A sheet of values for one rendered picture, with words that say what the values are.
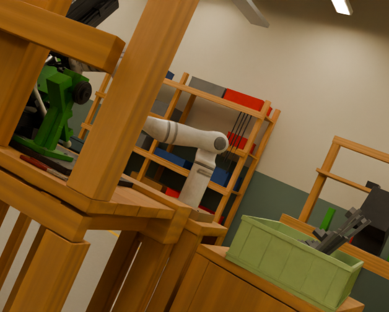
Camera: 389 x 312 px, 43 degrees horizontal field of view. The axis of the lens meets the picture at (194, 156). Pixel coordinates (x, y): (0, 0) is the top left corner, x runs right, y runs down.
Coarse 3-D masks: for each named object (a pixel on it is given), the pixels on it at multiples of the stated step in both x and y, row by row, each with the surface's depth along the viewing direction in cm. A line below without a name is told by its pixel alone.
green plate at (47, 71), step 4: (60, 60) 187; (44, 68) 179; (48, 68) 181; (52, 68) 183; (56, 68) 185; (40, 72) 177; (44, 72) 179; (48, 72) 182; (52, 72) 183; (56, 72) 186; (40, 76) 178; (44, 76) 180; (48, 76) 182; (40, 80) 178; (44, 80) 180; (40, 84) 178; (44, 84) 180; (40, 88) 178; (44, 88) 180; (44, 92) 181
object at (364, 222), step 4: (364, 220) 206; (368, 220) 204; (356, 224) 208; (360, 224) 206; (364, 224) 204; (368, 224) 207; (360, 228) 205; (352, 232) 206; (356, 232) 205; (344, 236) 198; (348, 236) 206; (340, 240) 197; (344, 240) 202; (336, 244) 198; (340, 244) 203; (328, 248) 199; (332, 248) 198; (336, 248) 208; (324, 252) 199; (328, 252) 201; (332, 252) 210
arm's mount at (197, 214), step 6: (174, 198) 205; (186, 204) 201; (192, 210) 192; (198, 210) 193; (204, 210) 209; (192, 216) 192; (198, 216) 191; (204, 216) 197; (210, 216) 203; (210, 222) 206
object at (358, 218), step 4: (360, 216) 193; (352, 220) 193; (356, 220) 191; (360, 220) 191; (352, 224) 191; (348, 228) 192; (344, 232) 192; (336, 236) 183; (340, 236) 183; (336, 240) 183; (332, 244) 183
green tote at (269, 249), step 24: (240, 240) 175; (264, 240) 172; (288, 240) 168; (240, 264) 173; (264, 264) 170; (288, 264) 167; (312, 264) 164; (336, 264) 161; (360, 264) 188; (288, 288) 166; (312, 288) 163; (336, 288) 160
